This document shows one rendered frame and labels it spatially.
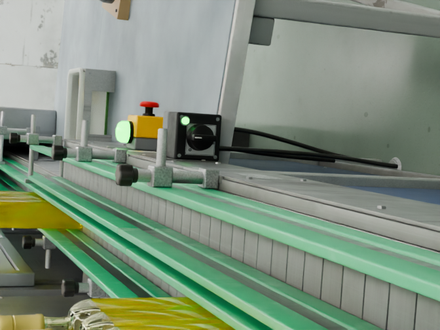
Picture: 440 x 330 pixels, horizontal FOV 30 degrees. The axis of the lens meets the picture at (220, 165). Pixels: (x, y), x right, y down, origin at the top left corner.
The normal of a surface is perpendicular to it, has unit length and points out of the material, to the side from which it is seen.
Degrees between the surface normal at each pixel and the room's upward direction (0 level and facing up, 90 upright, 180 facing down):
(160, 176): 90
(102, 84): 90
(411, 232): 0
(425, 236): 0
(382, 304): 0
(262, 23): 90
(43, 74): 90
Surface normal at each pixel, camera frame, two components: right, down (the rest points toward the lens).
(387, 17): 0.33, 0.32
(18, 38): 0.36, 0.07
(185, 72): -0.93, -0.04
